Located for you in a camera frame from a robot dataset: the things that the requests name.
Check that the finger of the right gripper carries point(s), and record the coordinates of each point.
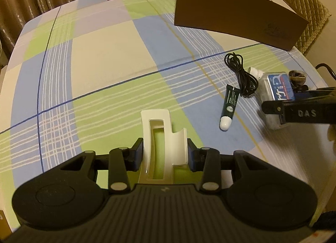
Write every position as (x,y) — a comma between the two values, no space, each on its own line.
(272,107)

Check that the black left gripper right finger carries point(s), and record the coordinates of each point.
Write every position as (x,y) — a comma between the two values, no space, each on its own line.
(207,161)

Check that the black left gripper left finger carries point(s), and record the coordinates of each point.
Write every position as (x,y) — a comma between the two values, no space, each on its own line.
(122,160)

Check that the blue tissue pack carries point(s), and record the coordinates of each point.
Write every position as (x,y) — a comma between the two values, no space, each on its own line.
(274,86)

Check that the white plastic hook holder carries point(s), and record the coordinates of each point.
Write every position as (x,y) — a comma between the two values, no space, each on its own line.
(163,149)

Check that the dark green ointment tube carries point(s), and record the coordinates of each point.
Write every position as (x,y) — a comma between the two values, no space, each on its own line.
(229,106)

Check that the dark brown scrunchie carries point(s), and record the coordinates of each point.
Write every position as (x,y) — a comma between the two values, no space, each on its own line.
(297,78)

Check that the checked tablecloth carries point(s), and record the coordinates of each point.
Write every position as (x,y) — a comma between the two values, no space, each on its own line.
(81,74)

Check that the quilted beige chair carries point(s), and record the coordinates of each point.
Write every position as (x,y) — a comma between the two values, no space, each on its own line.
(317,16)

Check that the brown cardboard box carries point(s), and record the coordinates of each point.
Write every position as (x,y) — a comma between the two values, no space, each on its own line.
(271,22)

